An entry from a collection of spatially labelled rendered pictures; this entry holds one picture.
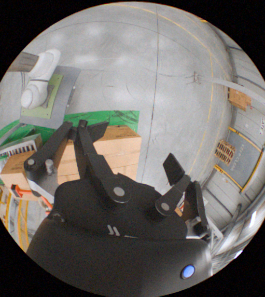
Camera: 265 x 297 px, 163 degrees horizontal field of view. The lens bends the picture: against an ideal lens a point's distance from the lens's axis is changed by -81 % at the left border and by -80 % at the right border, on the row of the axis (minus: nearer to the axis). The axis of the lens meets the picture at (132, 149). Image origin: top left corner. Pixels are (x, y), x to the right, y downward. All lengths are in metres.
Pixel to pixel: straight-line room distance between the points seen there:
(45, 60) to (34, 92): 0.18
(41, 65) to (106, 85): 1.18
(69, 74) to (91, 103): 0.84
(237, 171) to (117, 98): 9.28
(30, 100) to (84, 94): 1.08
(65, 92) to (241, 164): 9.54
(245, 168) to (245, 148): 1.52
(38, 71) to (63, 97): 0.36
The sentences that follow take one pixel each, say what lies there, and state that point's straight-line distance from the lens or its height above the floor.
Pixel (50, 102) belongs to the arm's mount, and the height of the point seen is 0.77.
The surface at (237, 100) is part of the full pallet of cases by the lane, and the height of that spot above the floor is 0.69.
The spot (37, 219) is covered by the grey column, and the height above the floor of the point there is 0.86.
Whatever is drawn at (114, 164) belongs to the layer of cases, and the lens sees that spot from 1.31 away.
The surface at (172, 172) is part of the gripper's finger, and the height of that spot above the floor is 1.47.
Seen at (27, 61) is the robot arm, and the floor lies 1.15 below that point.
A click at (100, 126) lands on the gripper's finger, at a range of 0.16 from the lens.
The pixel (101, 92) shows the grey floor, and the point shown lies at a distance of 1.56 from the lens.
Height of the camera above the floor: 1.55
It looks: 51 degrees down
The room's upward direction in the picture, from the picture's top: 140 degrees clockwise
